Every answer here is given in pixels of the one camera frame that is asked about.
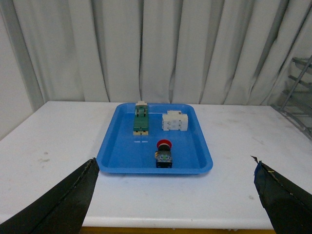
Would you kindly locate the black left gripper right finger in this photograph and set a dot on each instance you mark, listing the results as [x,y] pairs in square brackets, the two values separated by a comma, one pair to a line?
[288,206]

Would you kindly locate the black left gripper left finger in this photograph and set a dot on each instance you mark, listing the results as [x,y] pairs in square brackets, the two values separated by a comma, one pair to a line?
[62,209]

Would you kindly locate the red emergency stop button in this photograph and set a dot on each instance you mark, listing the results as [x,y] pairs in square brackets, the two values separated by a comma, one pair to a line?
[163,154]

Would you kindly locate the blue plastic tray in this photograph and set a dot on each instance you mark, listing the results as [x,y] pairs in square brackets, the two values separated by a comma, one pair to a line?
[122,152]

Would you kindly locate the white circuit breaker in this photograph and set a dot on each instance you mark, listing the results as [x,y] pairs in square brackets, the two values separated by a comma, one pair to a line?
[174,120]

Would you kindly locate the white curtain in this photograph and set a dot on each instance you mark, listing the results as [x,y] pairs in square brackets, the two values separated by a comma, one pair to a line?
[233,52]

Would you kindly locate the silver mesh wire rack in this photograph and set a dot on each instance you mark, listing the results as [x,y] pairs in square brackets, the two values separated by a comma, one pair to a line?
[296,99]

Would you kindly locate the green knife switch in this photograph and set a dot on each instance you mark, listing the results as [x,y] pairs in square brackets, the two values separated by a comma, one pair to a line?
[141,119]

